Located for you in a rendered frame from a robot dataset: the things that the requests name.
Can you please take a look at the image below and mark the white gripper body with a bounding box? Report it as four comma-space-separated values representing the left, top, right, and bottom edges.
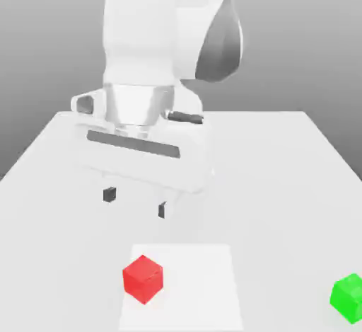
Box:
72, 121, 215, 196

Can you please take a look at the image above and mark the small red cube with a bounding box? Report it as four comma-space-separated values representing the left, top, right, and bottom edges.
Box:
122, 254, 165, 306

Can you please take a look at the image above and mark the small green cube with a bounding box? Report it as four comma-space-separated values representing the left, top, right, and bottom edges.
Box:
329, 273, 362, 326

